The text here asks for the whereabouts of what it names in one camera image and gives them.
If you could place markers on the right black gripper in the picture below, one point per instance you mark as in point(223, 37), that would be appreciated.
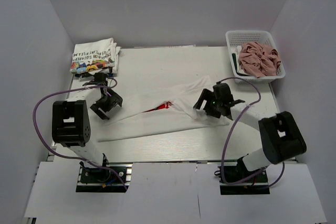
point(208, 95)

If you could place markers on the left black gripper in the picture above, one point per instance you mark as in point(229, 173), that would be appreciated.
point(114, 99)

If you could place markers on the white coca-cola t-shirt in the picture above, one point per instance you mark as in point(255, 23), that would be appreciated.
point(158, 112)

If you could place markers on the green and white t-shirt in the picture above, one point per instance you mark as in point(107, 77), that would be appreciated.
point(235, 51)

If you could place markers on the pink t-shirt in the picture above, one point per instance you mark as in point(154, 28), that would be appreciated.
point(259, 60)

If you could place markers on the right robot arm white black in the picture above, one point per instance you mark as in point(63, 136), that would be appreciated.
point(280, 136)

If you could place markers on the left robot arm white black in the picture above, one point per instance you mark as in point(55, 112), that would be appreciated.
point(71, 124)

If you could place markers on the folded white printed t-shirts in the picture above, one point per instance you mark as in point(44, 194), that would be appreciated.
point(94, 56)

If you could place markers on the white plastic basket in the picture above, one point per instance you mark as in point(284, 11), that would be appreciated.
point(238, 37)

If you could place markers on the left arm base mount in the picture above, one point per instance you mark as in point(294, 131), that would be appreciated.
point(94, 180)

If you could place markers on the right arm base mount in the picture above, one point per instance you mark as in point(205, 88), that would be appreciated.
point(257, 185)

